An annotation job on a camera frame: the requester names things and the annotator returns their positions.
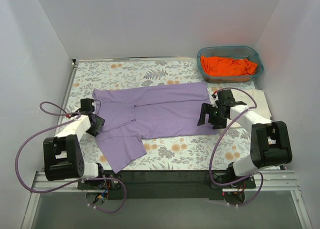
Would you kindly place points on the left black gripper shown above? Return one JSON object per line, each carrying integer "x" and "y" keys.
{"x": 98, "y": 124}

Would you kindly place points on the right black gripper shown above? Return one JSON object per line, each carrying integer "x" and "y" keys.
{"x": 210, "y": 114}

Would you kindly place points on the purple t shirt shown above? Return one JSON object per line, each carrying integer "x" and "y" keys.
{"x": 151, "y": 112}

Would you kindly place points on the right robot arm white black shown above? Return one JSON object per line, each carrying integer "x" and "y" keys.
{"x": 269, "y": 140}

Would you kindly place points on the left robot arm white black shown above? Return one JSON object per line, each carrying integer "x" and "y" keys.
{"x": 63, "y": 157}

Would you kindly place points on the folded white t shirt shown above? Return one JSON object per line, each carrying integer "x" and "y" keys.
{"x": 262, "y": 108}

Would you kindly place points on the orange t shirt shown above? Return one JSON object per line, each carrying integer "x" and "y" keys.
{"x": 216, "y": 66}

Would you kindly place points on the teal plastic basket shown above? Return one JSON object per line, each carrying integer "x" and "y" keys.
{"x": 235, "y": 52}

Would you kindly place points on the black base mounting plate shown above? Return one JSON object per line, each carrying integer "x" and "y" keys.
{"x": 172, "y": 184}

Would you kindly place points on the aluminium frame rail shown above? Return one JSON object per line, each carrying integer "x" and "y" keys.
{"x": 275, "y": 203}

